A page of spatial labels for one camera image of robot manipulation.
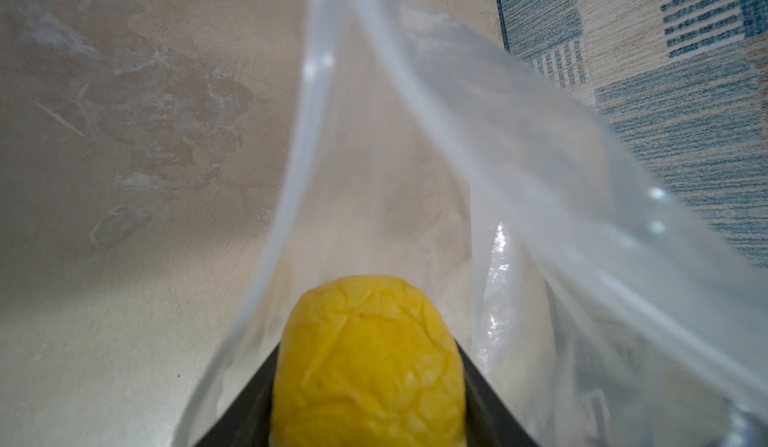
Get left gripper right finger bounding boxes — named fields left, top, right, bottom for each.
left=457, top=345, right=538, bottom=447

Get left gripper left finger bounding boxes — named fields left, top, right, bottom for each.
left=194, top=344, right=280, bottom=447

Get yellow lemon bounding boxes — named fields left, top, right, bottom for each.
left=269, top=276, right=467, bottom=446

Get clear zip top bag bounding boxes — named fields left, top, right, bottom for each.
left=173, top=0, right=767, bottom=446

